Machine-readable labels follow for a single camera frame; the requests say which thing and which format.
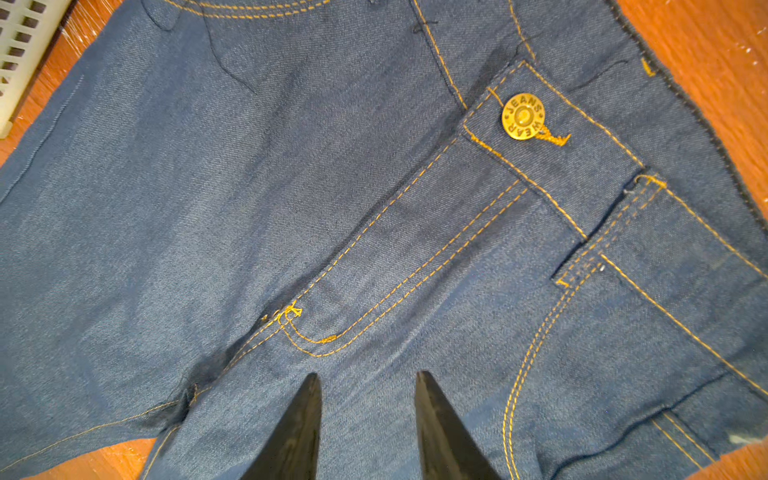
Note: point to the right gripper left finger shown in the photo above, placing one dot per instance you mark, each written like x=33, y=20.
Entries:
x=291, y=452

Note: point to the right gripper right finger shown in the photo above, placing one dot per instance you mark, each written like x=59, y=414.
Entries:
x=447, y=450

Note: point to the white plastic laundry basket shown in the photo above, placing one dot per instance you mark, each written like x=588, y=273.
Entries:
x=27, y=28

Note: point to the blue denim jeans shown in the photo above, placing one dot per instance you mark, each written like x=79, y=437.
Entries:
x=223, y=197

